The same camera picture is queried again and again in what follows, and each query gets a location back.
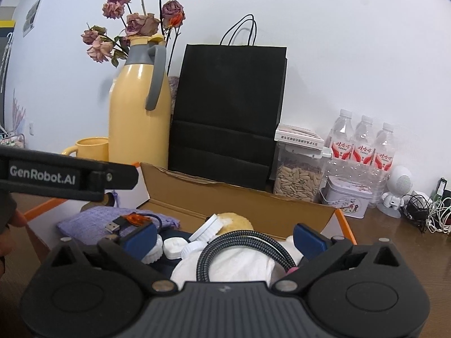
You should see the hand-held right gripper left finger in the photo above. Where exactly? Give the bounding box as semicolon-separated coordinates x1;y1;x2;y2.
49;223;178;294

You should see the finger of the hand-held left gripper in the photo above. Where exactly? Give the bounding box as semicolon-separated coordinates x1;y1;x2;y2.
88;161;140;193

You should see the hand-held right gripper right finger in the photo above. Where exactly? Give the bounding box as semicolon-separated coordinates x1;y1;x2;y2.
271;223;404;294

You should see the white round brush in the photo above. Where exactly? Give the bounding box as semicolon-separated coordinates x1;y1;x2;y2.
141;235;164;264

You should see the orange candy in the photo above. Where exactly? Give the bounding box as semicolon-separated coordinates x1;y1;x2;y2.
127;212;150;226

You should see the small white jar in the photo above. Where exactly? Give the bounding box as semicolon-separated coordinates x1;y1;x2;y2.
163;237;191;260

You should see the white round cap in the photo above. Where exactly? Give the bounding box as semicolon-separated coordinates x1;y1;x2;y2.
181;242;205;262

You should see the purple cloth pouch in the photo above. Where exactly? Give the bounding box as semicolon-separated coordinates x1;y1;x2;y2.
56;192;181;245

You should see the braided grey cable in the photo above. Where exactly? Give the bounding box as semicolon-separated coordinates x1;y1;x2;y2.
106;214;297;283

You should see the white cloth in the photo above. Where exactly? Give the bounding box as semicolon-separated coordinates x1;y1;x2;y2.
171;234;304;283

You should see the red cardboard box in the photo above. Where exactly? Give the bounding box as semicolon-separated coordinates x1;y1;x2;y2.
23;161;357;282

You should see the person's left hand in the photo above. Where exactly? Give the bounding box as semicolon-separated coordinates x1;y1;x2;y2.
0;210;26;257

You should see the yellow mug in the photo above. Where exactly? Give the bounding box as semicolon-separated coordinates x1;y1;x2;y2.
61;137;110;164

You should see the metal storage rack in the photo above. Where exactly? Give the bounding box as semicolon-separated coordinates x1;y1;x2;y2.
0;128;26;148

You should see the printed tin box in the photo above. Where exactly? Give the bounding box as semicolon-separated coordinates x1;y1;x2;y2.
320;175;373;218

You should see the clear seed container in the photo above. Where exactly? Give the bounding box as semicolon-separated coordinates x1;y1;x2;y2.
269;141;332;203

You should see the yellow thermos jug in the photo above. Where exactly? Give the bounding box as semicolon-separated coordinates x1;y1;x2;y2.
108;35;173;170

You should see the purple coral decoration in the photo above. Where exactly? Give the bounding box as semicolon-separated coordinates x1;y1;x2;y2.
10;90;27;131

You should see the small white red box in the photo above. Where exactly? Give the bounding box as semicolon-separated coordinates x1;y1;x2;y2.
275;123;323;146

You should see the white robot speaker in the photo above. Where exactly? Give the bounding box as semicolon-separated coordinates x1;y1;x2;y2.
377;165;413;218

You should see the black paper bag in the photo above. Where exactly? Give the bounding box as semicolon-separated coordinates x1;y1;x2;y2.
168;14;288;191

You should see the dried pink rose bouquet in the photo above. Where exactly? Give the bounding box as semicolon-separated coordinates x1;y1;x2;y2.
81;0;186;68

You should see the black cable bundle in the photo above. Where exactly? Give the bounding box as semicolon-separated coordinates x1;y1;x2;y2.
402;190;432;233

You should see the wall poster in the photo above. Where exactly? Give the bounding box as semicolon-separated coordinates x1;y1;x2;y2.
22;0;43;36

